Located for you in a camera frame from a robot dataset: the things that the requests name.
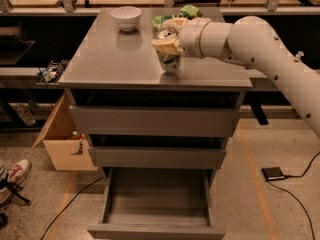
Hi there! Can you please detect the grey drawer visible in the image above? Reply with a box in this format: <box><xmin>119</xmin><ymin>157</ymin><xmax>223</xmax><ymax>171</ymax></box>
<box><xmin>68</xmin><ymin>89</ymin><xmax>243</xmax><ymax>138</ymax></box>
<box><xmin>87</xmin><ymin>168</ymin><xmax>225</xmax><ymax>240</ymax></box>
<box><xmin>88</xmin><ymin>135</ymin><xmax>225</xmax><ymax>169</ymax></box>

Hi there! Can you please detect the cardboard box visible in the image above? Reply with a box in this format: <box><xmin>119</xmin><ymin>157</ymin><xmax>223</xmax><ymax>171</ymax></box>
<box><xmin>33</xmin><ymin>94</ymin><xmax>97</xmax><ymax>171</ymax></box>

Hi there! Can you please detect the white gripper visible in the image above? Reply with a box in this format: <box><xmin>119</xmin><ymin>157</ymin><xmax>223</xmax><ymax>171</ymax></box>
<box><xmin>151</xmin><ymin>17</ymin><xmax>211</xmax><ymax>58</ymax></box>

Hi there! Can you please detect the grey top drawer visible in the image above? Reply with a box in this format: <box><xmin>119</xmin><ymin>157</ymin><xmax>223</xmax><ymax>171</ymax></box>
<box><xmin>68</xmin><ymin>89</ymin><xmax>243</xmax><ymax>138</ymax></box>

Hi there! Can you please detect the grey drawer cabinet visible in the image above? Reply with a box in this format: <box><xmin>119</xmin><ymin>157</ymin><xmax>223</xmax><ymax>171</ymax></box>
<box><xmin>58</xmin><ymin>6</ymin><xmax>253</xmax><ymax>240</ymax></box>

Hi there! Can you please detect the white red sneaker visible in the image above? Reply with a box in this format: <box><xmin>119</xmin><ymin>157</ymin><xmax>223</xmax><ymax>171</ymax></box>
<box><xmin>0</xmin><ymin>159</ymin><xmax>32</xmax><ymax>208</ymax></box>

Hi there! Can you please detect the grey middle drawer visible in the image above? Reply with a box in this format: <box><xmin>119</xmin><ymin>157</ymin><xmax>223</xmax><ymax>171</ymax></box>
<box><xmin>88</xmin><ymin>135</ymin><xmax>225</xmax><ymax>169</ymax></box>

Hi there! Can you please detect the black floor cable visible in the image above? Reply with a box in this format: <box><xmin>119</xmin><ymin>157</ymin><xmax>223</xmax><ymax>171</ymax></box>
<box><xmin>39</xmin><ymin>176</ymin><xmax>105</xmax><ymax>240</ymax></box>

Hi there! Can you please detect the white ceramic bowl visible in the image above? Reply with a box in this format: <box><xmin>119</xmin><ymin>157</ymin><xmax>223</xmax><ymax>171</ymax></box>
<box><xmin>111</xmin><ymin>6</ymin><xmax>142</xmax><ymax>31</ymax></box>

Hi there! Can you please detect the grey bottom drawer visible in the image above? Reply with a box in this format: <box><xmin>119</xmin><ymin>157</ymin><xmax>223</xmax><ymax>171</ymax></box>
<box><xmin>87</xmin><ymin>168</ymin><xmax>225</xmax><ymax>240</ymax></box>

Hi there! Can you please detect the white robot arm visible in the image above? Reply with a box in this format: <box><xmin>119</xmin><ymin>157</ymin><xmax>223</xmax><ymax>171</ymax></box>
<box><xmin>152</xmin><ymin>16</ymin><xmax>320</xmax><ymax>136</ymax></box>

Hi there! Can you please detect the black foot pedal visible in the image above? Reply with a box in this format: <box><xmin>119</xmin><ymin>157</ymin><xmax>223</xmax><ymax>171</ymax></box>
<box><xmin>261</xmin><ymin>167</ymin><xmax>285</xmax><ymax>181</ymax></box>

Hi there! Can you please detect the black pedal cable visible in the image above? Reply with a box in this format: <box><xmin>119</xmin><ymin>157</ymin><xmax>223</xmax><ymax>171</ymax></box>
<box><xmin>266</xmin><ymin>151</ymin><xmax>320</xmax><ymax>240</ymax></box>

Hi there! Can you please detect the black tripod leg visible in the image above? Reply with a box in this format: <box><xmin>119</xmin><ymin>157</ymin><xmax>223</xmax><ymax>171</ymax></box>
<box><xmin>0</xmin><ymin>180</ymin><xmax>30</xmax><ymax>205</ymax></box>

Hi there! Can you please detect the green chip bag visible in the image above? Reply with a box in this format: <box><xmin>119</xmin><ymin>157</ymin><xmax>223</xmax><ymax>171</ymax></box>
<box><xmin>152</xmin><ymin>4</ymin><xmax>203</xmax><ymax>30</ymax></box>

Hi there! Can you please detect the grey metal shelf rail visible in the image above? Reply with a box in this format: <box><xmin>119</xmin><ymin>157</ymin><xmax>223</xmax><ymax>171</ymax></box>
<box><xmin>0</xmin><ymin>67</ymin><xmax>278</xmax><ymax>92</ymax></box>

